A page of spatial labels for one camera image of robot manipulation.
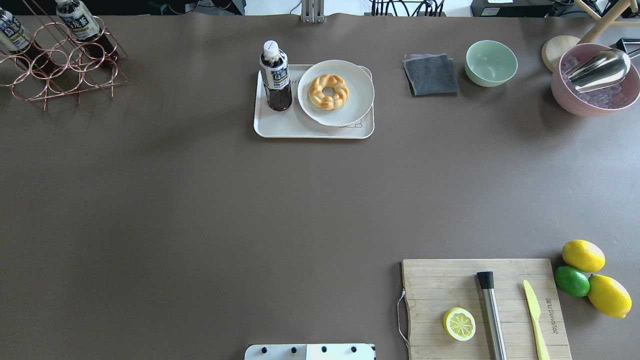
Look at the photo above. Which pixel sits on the half lemon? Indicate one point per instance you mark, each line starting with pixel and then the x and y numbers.
pixel 459 323

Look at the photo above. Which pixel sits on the steel muddler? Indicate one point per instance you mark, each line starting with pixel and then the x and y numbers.
pixel 497 342

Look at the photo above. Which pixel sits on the cream rabbit tray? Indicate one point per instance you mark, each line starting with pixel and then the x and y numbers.
pixel 295 123

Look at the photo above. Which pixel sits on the white plate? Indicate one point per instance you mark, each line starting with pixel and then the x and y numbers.
pixel 358 103

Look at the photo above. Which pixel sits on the tea bottle white cap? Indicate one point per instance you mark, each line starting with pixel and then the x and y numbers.
pixel 276 76

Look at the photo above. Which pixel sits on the tea bottle in rack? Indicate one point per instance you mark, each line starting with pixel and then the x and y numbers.
pixel 84 28
pixel 18 41

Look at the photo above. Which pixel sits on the mint green bowl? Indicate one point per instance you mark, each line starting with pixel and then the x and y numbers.
pixel 489 63

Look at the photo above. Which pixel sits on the grey folded cloth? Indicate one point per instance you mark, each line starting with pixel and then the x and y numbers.
pixel 430 74

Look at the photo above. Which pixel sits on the metal ice scoop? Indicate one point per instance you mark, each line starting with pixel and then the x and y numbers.
pixel 607 68

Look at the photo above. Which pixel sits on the wooden cup tree stand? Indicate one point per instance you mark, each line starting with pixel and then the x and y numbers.
pixel 557 46

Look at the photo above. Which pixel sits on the copper wire bottle rack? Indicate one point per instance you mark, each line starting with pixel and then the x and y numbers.
pixel 76 72

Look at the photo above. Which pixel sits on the braided ring bread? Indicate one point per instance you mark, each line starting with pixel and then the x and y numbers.
pixel 328 92

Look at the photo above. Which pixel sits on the pink bowl of ice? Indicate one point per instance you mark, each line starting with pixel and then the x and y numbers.
pixel 600 102

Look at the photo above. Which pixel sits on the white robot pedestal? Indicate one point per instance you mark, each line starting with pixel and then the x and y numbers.
pixel 312 351

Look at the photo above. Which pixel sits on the aluminium frame post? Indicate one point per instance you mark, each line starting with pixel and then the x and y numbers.
pixel 312 11

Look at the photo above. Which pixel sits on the yellow-green plastic knife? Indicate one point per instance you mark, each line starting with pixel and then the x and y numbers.
pixel 535 313

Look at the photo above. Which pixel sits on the green lime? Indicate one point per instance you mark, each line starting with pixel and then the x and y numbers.
pixel 572 281

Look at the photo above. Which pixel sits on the bamboo cutting board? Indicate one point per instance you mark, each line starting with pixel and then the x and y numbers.
pixel 434 286

